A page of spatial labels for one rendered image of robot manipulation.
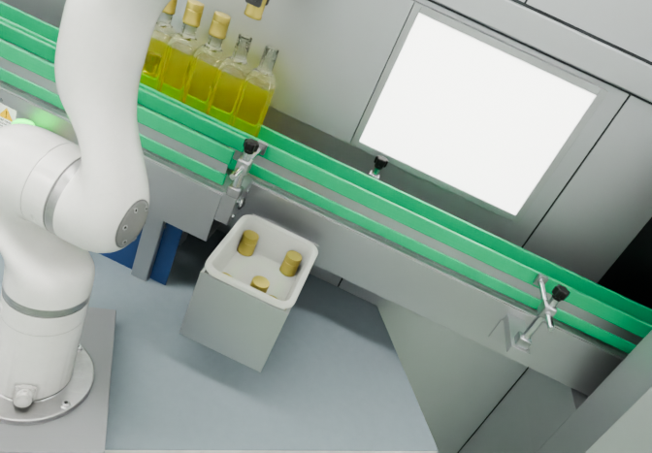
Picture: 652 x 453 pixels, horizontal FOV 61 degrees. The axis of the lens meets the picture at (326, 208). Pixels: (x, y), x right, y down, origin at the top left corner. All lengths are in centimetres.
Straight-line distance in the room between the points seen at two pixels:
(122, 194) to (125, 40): 19
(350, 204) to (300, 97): 28
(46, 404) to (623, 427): 101
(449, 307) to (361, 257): 22
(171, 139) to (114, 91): 43
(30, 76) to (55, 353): 58
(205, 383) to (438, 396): 78
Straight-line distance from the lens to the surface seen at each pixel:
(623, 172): 137
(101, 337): 113
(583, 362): 135
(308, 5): 125
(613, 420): 124
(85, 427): 100
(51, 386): 100
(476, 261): 121
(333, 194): 117
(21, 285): 86
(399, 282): 123
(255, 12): 114
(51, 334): 91
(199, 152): 113
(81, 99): 72
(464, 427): 178
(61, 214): 76
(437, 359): 162
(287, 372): 124
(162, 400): 112
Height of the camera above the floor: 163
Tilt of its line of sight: 29 degrees down
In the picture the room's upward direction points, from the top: 25 degrees clockwise
